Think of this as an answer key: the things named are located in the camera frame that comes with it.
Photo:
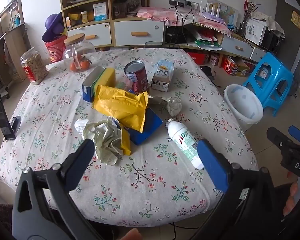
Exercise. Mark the blue and white box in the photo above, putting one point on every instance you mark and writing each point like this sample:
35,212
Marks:
100,11

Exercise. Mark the blue snack box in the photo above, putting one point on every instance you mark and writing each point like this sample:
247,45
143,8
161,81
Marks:
150,126
88,91

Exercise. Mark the yellow paper note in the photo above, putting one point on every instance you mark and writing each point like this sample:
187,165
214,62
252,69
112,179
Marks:
297,20

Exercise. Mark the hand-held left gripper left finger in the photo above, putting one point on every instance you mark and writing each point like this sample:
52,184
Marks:
83,152

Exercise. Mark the red cardboard box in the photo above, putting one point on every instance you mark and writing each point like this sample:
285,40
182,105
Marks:
233,66

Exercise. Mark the glass jar with wooden lid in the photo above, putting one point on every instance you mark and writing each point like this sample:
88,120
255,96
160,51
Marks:
78,48

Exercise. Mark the white trash bin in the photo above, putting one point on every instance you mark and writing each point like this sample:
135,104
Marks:
242,105

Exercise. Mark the printed map bag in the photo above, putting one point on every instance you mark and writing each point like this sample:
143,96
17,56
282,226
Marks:
228,13

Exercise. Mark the white plastic bottle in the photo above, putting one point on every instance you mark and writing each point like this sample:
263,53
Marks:
183,138

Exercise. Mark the cloth covered appliance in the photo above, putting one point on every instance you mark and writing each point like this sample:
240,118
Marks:
262,27

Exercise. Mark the floral tablecloth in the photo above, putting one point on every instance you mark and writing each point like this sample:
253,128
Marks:
65,110

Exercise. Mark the small yellow wrapper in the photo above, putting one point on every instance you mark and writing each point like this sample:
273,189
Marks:
125,143

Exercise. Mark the dried branches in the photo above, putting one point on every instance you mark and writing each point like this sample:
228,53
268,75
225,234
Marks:
250,15

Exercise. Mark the yellow plastic bag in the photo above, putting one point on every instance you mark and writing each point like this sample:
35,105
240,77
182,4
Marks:
120,105

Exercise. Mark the yellow sponge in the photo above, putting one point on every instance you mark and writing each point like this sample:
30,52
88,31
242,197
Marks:
107,78

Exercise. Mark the purple hat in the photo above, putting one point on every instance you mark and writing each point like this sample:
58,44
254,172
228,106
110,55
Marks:
52,27

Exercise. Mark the blue plastic stool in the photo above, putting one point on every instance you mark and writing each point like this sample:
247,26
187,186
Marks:
272,80

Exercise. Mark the green packet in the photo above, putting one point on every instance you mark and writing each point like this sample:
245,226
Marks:
206,43

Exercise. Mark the pink floral cloth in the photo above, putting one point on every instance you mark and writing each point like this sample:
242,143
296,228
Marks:
160,15

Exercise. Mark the wooden shelf cabinet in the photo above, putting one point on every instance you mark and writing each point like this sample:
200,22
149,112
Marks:
90,12

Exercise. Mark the plastic snack jar red label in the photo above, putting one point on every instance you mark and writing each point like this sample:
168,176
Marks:
35,67

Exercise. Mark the white router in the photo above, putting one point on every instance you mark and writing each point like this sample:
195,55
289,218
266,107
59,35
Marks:
210,8

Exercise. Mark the black phone stand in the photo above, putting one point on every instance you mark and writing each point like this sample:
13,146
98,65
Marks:
1,115

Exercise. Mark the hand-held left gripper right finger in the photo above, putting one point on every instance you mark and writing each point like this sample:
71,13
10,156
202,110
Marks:
211,162

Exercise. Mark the torn paper scrap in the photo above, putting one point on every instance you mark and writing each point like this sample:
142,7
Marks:
157,99

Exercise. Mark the low wooden cabinet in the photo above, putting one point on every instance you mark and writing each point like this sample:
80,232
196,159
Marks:
230,43

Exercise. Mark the orange tangerine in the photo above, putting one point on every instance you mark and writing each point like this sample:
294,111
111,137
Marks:
85,64
74,66

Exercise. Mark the red bucket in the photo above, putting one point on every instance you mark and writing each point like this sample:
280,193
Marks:
55,51

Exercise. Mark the wall power strip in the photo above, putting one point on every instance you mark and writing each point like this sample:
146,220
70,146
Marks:
183,3

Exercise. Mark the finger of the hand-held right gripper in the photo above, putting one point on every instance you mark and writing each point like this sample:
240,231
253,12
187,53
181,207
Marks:
298,133
277,137

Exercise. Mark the white and blue milk carton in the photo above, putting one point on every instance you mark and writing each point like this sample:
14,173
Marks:
162,76

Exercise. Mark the person's right hand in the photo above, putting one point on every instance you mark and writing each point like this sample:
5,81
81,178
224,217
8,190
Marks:
293,192

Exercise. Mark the red tin can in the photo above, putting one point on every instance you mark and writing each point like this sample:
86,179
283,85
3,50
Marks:
137,78

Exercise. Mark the crumpled paper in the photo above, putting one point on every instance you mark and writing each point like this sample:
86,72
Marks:
102,140

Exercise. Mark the white wrapper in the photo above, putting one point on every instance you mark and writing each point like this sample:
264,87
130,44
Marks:
173,107

